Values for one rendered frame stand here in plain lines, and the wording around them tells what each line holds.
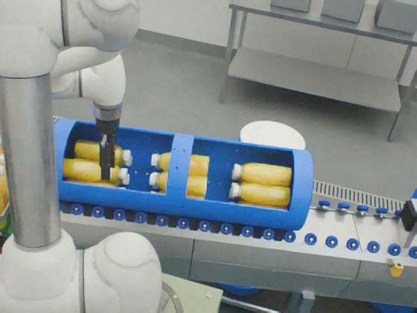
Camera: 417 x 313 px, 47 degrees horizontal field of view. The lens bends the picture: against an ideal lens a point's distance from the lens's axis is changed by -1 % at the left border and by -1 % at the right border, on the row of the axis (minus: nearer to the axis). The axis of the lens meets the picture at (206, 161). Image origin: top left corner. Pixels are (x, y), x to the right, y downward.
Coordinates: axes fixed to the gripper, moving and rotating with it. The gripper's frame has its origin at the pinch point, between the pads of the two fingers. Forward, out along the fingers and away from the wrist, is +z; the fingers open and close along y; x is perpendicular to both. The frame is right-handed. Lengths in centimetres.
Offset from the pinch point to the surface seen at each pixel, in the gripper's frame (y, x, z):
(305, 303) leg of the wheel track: -4, -80, 53
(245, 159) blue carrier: 19, -47, 3
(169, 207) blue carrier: -8.2, -22.3, 7.2
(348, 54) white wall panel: 318, -159, 79
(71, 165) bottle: -1.6, 12.1, 0.7
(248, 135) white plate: 45, -49, 9
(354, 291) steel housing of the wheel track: -4, -96, 41
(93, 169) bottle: -1.7, 4.6, 0.9
